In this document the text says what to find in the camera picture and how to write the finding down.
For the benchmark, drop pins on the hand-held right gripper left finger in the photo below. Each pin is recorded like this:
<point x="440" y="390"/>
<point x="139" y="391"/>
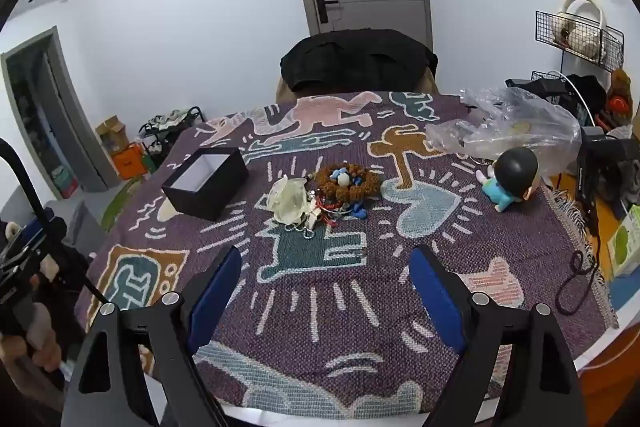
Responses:
<point x="215" y="292"/>

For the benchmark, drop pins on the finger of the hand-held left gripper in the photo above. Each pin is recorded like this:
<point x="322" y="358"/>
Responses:
<point x="87" y="284"/>
<point x="27" y="187"/>

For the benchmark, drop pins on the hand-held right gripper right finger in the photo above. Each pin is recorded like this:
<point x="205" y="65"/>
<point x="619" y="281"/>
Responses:
<point x="435" y="302"/>

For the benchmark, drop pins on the black jewelry box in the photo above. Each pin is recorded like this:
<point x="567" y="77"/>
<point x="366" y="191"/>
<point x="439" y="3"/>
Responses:
<point x="210" y="202"/>

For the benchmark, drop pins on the translucent white ornament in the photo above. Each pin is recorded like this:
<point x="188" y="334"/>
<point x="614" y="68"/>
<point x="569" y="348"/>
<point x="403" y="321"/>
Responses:
<point x="289" y="202"/>

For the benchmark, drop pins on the person's left hand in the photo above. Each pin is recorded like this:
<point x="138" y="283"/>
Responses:
<point x="42" y="342"/>

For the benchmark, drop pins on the green floor mat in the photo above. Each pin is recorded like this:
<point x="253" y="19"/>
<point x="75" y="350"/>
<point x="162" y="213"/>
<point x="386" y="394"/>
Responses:
<point x="117" y="207"/>

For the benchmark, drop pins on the open cardboard box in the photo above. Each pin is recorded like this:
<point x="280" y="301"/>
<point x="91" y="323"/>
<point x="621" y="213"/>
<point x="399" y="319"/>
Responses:
<point x="112" y="134"/>

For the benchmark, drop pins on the orange box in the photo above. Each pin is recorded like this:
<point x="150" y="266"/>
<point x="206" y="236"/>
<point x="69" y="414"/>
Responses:
<point x="129" y="162"/>

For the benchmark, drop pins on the purple printed blanket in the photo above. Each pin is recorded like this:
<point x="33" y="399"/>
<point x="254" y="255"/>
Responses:
<point x="320" y="307"/>

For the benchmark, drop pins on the small green bag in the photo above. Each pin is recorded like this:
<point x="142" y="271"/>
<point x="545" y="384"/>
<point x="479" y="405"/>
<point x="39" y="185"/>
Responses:
<point x="149" y="163"/>

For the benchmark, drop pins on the black shoe rack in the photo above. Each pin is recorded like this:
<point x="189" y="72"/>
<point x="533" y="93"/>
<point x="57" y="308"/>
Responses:
<point x="170" y="132"/>

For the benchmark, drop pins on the black-haired doll figurine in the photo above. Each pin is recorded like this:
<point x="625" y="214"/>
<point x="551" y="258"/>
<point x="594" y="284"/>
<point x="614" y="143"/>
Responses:
<point x="517" y="167"/>

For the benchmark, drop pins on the green and white box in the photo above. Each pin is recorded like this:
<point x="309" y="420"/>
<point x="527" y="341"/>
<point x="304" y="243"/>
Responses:
<point x="625" y="242"/>

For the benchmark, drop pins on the clear plastic bag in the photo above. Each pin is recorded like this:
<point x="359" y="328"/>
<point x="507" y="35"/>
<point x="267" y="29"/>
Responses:
<point x="525" y="122"/>

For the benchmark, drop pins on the black electronic device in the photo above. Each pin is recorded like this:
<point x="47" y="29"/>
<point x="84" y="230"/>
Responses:
<point x="600" y="162"/>

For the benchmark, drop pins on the black jacket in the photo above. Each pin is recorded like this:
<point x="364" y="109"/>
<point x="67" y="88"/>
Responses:
<point x="357" y="59"/>

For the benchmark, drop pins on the black bag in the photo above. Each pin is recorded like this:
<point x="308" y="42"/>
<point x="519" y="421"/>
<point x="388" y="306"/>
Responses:
<point x="587" y="94"/>

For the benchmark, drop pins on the brown plush toy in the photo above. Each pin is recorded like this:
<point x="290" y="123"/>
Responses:
<point x="621" y="94"/>

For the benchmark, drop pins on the white handbag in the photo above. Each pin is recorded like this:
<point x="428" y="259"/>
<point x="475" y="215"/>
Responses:
<point x="585" y="39"/>

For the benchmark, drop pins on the grey door frame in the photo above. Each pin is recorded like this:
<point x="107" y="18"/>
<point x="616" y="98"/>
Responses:
<point x="75" y="142"/>

